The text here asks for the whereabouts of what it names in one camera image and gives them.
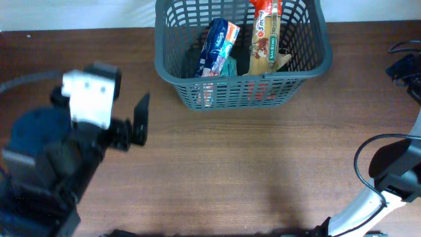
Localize black cables beside table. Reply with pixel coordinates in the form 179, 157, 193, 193
385, 39, 421, 105

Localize grey plastic basket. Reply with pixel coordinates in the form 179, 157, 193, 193
155, 0, 333, 111

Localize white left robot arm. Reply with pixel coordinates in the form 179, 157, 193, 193
1, 87, 150, 236

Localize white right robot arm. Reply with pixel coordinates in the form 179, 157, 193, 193
309, 117, 420, 237

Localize Kleenex tissue multipack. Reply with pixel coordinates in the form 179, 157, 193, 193
194, 18, 241, 108

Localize mint green wipes packet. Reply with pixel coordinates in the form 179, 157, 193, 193
220, 56, 237, 76

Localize San Remo spaghetti packet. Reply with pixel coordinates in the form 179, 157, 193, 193
247, 0, 282, 76

